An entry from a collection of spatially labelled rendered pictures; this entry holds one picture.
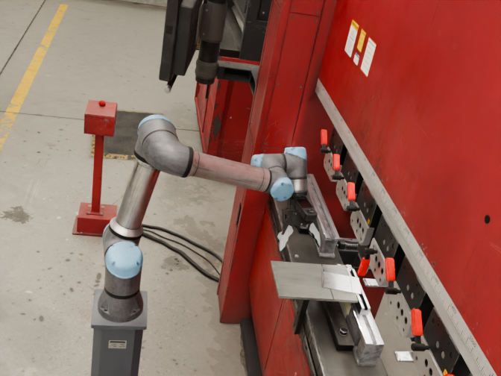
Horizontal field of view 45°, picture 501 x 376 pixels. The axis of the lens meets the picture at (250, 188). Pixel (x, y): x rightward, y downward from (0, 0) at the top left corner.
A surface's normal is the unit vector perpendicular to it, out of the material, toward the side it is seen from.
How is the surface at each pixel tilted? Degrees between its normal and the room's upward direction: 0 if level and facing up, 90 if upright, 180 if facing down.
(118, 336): 90
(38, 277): 0
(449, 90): 90
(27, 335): 0
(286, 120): 90
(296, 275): 0
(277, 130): 90
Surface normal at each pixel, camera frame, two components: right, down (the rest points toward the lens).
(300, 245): 0.18, -0.85
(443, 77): -0.98, -0.09
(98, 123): 0.11, 0.51
